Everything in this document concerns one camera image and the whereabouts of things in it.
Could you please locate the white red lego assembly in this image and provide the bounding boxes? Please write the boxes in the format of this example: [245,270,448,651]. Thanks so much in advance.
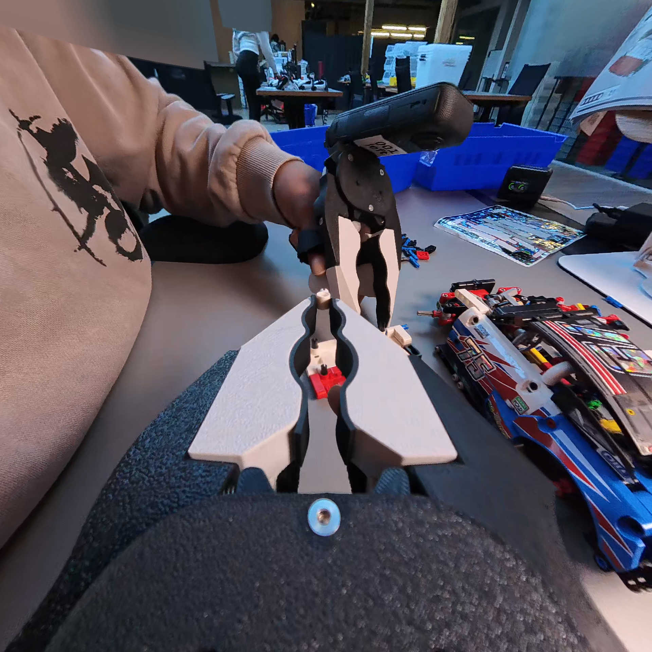
[306,323,422,400]

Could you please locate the silver monitor stand base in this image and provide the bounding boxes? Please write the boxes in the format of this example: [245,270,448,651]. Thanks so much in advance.
[558,250,652,327]

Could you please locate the person's left hand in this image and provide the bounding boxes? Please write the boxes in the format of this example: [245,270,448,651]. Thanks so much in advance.
[274,161,331,292]

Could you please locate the instruction booklet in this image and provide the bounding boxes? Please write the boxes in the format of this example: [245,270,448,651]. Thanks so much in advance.
[569,5,652,125]

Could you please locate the white cable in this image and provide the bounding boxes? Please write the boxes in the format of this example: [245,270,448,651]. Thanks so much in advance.
[540,195,598,212]

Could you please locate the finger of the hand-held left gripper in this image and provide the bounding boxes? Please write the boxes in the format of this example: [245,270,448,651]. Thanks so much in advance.
[326,215,364,311]
[363,227,403,332]

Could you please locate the blue plastic bin white tag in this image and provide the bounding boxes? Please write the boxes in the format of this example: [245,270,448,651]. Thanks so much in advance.
[270,125,421,193]

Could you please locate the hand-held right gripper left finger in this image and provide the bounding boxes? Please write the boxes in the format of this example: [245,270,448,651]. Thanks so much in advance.
[188,295,316,492]

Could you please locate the pile of small lego pins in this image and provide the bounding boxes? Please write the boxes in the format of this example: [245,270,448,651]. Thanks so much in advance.
[400,234,438,269]

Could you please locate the black power bank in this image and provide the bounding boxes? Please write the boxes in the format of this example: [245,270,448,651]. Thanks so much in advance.
[496,164,553,209]

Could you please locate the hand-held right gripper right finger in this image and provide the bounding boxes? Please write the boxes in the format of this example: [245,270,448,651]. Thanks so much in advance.
[330,300,457,492]

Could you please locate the black power adapter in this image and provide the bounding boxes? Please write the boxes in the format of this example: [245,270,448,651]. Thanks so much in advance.
[560,203,652,255]

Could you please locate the blue white lego race car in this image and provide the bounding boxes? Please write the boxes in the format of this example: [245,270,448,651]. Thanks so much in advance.
[418,279,652,592]

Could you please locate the wooden work table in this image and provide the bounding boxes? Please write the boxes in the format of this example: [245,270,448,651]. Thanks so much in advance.
[256,87,343,128]

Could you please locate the person's left forearm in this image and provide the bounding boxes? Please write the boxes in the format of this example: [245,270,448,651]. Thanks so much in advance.
[140,92,306,227]

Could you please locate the holographic sticker sheet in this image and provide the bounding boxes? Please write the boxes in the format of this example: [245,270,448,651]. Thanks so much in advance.
[434,205,586,268]

